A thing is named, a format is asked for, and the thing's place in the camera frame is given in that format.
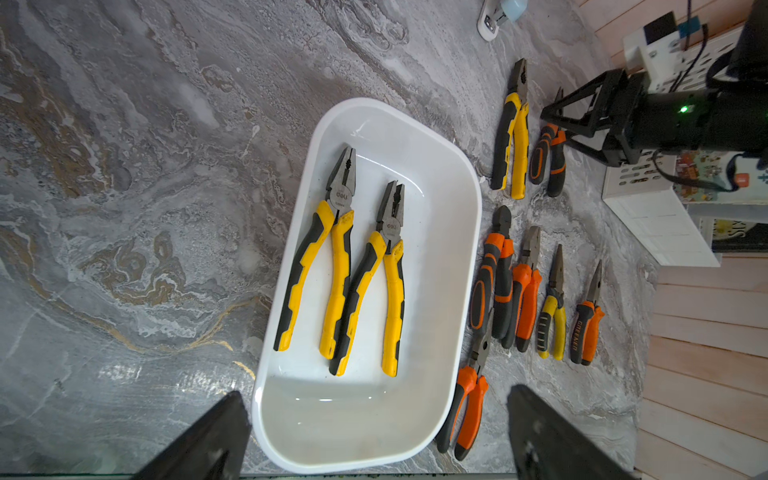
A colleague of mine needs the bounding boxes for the yellow pliers in box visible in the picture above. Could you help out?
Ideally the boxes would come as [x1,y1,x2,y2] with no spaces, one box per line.
[272,143,358,361]

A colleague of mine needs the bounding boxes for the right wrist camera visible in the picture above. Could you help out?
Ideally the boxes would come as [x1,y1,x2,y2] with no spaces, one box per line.
[623,12,701,93]

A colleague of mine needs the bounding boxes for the yellow black combination pliers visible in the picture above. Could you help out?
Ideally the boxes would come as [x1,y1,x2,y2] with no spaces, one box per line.
[490,58,530,200]

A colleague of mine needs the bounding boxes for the orange black small pliers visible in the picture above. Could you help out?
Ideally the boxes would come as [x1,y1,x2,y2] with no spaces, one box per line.
[528,123,566,198]

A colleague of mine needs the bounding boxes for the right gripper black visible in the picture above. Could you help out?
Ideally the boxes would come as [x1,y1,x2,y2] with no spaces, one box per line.
[541,69,767,167]

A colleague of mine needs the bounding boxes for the white plastic storage box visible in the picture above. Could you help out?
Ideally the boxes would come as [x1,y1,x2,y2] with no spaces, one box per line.
[252,98,482,474]

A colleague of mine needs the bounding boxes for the orange long nose pliers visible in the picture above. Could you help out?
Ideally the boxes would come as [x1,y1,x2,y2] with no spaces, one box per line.
[435,307,494,461]

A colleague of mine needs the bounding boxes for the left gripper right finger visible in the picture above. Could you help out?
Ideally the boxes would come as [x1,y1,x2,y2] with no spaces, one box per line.
[507,384,633,480]

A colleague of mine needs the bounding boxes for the white file organizer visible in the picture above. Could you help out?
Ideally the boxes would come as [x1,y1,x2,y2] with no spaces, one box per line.
[602,27,767,267]

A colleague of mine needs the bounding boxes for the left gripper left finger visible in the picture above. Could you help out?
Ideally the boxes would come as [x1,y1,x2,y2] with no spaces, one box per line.
[133,391,252,479]

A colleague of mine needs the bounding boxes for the illustrated history book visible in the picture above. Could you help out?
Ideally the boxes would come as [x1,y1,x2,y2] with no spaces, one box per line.
[674,151,767,205]

